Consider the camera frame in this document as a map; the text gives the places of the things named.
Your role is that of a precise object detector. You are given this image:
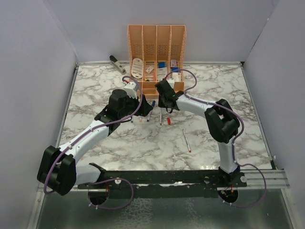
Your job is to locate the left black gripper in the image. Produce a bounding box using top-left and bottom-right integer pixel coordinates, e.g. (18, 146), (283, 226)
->
(119, 92), (153, 119)

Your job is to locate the white pen red tip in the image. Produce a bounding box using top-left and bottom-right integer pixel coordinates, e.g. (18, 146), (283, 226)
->
(183, 129), (192, 153)

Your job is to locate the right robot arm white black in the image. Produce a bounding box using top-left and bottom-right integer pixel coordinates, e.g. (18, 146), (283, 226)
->
(155, 80), (240, 187)

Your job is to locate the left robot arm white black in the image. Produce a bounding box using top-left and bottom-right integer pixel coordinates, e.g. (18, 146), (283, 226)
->
(37, 89), (153, 196)

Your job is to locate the white label packet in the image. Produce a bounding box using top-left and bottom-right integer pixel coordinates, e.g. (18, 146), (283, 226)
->
(156, 67), (168, 81)

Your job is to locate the white red box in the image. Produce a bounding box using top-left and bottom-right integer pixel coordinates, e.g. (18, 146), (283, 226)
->
(172, 72), (182, 82)

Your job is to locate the blue box in organizer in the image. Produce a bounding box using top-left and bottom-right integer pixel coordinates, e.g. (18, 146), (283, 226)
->
(158, 62), (166, 68)

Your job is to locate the small pink white box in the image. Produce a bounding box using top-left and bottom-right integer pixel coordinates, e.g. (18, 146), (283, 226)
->
(170, 59), (179, 68)

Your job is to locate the white oval card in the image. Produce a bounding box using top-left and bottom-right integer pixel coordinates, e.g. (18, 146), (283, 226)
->
(131, 58), (143, 79)

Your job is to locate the orange desk organizer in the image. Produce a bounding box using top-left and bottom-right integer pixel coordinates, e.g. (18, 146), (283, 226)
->
(127, 24), (186, 99)

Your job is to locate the black grey stapler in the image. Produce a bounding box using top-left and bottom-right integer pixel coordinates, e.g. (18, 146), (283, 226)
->
(109, 55), (126, 74)

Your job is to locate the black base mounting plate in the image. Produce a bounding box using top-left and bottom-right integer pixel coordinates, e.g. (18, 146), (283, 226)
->
(78, 169), (247, 198)

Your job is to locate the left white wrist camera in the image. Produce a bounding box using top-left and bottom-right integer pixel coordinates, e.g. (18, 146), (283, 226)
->
(123, 82), (138, 99)

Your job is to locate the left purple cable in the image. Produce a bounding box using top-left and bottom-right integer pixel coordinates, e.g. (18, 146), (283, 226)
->
(43, 75), (143, 210)

